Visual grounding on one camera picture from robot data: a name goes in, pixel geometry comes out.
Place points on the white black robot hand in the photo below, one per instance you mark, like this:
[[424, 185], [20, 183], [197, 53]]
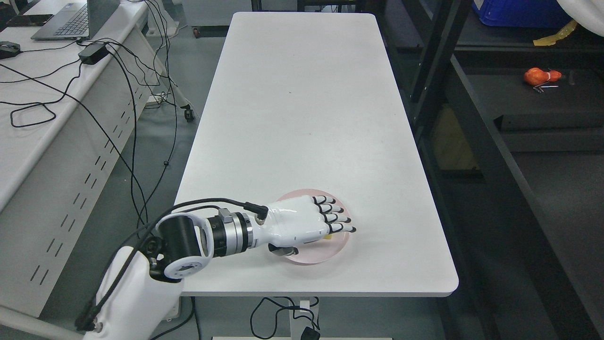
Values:
[[300, 220]]

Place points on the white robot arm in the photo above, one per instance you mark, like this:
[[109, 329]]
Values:
[[144, 281]]

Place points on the black metal shelf rack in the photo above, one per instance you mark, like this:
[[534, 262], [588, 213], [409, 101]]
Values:
[[516, 170]]

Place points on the pink round plate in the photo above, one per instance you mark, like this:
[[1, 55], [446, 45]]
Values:
[[322, 250]]

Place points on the white main table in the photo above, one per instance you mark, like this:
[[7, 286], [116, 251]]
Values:
[[309, 101]]

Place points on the black power adapter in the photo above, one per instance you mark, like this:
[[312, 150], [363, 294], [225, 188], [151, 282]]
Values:
[[93, 53]]

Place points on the white side desk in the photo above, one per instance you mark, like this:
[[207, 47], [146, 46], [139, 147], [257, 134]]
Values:
[[63, 126]]

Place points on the orange plastic object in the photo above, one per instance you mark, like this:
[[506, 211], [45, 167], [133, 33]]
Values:
[[536, 76]]

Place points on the grey laptop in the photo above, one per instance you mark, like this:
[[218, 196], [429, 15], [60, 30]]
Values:
[[77, 20]]

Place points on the blue plastic bin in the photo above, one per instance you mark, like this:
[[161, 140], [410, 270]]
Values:
[[521, 13]]

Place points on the yellow tape strip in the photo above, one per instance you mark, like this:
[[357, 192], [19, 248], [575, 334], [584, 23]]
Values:
[[563, 33]]

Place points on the black computer mouse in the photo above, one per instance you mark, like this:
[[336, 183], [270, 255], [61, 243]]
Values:
[[9, 49]]

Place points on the black phone on desk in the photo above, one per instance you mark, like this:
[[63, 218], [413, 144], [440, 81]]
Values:
[[29, 20]]

